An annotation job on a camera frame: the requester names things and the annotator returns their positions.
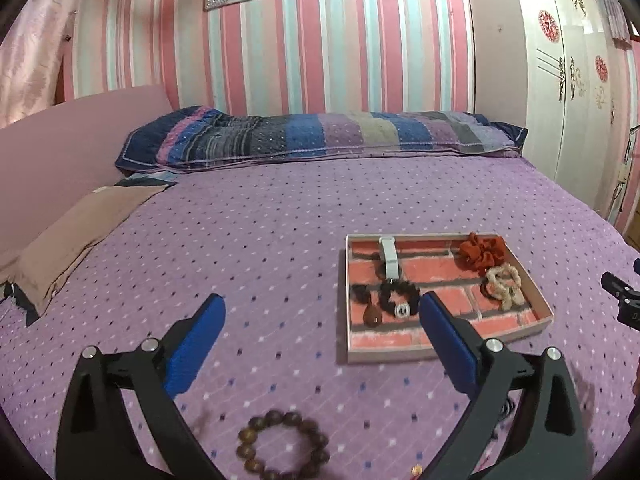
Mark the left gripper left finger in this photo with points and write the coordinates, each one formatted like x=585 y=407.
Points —
x=96 y=439

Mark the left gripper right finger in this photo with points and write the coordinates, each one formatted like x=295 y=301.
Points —
x=523 y=419

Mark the cream fabric scrunchie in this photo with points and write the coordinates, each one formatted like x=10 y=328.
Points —
x=507 y=285

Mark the thin black hair elastic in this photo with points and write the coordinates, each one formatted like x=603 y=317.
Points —
x=487 y=290

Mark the white tray with brick liner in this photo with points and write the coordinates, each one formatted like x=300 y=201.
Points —
x=432 y=264

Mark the red fabric scrunchie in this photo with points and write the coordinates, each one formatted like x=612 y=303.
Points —
x=482 y=253

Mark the white wardrobe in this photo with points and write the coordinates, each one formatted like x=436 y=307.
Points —
x=569 y=96

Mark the purple patterned bedspread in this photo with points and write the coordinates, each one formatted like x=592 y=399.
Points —
x=269 y=239

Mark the pink headboard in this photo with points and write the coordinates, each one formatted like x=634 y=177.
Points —
x=53 y=158

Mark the striped long pillow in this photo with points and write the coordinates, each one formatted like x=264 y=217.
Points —
x=200 y=138

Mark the pink curtain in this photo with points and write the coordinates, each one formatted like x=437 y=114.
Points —
x=31 y=57

